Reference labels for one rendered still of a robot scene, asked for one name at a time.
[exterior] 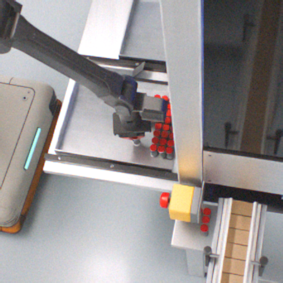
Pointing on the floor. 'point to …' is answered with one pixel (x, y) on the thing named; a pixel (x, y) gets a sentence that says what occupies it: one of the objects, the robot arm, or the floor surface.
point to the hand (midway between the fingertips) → (135, 136)
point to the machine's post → (186, 95)
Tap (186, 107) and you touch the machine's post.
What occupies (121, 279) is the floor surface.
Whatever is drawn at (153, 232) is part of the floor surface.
